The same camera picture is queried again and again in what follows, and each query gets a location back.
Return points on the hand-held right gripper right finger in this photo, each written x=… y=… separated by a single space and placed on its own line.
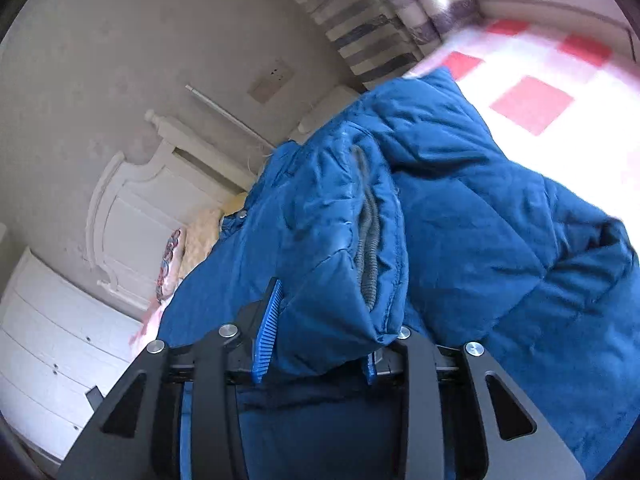
x=371 y=366

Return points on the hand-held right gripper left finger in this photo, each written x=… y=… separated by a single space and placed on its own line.
x=267 y=332

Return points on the blue puffer jacket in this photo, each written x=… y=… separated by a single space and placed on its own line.
x=475 y=210

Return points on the pale yellow pillow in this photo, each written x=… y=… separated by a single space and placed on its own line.
x=202 y=237

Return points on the colourful patterned pillow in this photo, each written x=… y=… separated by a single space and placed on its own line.
x=167 y=265

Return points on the white bed headboard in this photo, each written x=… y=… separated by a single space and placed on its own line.
x=135 y=220

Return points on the thin metal rod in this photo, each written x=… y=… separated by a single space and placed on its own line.
x=230 y=117

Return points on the white chest of drawers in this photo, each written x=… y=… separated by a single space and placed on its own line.
x=45 y=340

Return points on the red white checkered bedsheet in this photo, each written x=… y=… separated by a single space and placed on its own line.
x=530 y=105

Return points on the striped curtain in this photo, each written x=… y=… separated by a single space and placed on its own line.
x=370 y=35

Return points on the wall socket plate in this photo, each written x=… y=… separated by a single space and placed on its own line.
x=270 y=81

